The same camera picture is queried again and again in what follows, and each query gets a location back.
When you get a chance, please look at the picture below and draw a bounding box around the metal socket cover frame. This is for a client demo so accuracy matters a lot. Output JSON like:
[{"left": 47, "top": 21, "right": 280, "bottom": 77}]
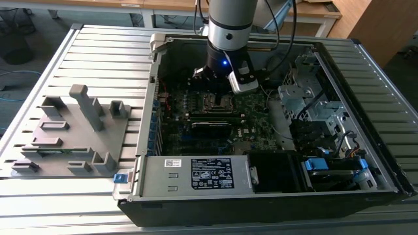
[{"left": 203, "top": 94, "right": 235, "bottom": 113}]

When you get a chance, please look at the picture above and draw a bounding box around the CPU socket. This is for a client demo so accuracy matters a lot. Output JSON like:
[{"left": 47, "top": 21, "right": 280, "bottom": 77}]
[{"left": 203, "top": 94, "right": 235, "bottom": 114}]

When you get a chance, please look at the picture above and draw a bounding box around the black graphics card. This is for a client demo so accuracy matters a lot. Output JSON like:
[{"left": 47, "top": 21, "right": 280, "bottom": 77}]
[{"left": 191, "top": 121, "right": 234, "bottom": 144}]

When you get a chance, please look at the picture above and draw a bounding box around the grey case release latch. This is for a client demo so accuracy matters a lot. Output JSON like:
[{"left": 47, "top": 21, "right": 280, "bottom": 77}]
[{"left": 148, "top": 33, "right": 173, "bottom": 53}]

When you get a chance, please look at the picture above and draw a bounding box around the green Dell motherboard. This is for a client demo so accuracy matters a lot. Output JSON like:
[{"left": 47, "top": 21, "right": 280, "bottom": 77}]
[{"left": 156, "top": 77, "right": 286, "bottom": 156}]

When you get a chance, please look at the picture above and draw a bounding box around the silver metal drive cage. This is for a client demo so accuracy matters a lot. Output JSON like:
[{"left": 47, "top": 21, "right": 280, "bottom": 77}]
[{"left": 276, "top": 54, "right": 352, "bottom": 130}]

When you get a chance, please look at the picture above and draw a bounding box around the silver chipset heat sink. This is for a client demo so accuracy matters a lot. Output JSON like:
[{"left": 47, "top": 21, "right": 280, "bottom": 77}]
[{"left": 234, "top": 141, "right": 252, "bottom": 154}]

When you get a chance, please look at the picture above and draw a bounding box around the wooden top white desk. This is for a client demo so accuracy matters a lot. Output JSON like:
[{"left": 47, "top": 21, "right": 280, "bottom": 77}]
[{"left": 0, "top": 0, "right": 343, "bottom": 38}]

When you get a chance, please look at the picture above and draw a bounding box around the grey power supply unit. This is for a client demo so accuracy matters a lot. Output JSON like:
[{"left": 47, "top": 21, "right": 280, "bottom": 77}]
[{"left": 129, "top": 154, "right": 259, "bottom": 197}]

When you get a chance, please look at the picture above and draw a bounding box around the grey parts rack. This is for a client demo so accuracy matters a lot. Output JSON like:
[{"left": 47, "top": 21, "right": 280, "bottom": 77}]
[{"left": 11, "top": 84, "right": 133, "bottom": 177}]

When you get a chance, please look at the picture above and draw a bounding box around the blue disk carrier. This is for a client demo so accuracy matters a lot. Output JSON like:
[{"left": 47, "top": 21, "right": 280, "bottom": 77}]
[{"left": 303, "top": 158, "right": 328, "bottom": 171}]

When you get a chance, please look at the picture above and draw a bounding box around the wooden cabinet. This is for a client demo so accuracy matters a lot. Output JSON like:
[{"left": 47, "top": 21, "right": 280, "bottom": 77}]
[{"left": 328, "top": 0, "right": 418, "bottom": 69}]

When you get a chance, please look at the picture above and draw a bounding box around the dark hard disk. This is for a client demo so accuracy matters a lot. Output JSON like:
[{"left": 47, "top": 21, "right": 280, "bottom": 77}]
[{"left": 308, "top": 170, "right": 356, "bottom": 192}]

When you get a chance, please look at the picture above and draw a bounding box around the black PC case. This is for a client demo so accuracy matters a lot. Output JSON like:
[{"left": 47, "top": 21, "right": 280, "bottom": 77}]
[{"left": 116, "top": 33, "right": 418, "bottom": 228}]

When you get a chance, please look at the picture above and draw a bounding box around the green RAM stick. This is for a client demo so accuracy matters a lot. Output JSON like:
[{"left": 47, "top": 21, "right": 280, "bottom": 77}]
[{"left": 36, "top": 147, "right": 89, "bottom": 155}]

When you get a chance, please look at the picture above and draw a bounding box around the black round bin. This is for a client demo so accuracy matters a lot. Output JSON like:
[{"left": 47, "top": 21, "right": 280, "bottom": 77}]
[{"left": 1, "top": 40, "right": 35, "bottom": 66}]

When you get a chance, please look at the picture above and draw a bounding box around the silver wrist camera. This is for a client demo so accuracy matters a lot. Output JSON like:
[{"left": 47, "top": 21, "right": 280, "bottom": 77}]
[{"left": 228, "top": 70, "right": 262, "bottom": 95}]

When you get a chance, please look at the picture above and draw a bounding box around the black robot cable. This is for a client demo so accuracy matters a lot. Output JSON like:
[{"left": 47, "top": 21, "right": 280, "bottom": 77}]
[
  {"left": 260, "top": 0, "right": 299, "bottom": 74},
  {"left": 247, "top": 0, "right": 282, "bottom": 51}
]

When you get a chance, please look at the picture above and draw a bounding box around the black wire basket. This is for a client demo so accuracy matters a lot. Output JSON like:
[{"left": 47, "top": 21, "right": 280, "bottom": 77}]
[{"left": 0, "top": 7, "right": 36, "bottom": 37}]

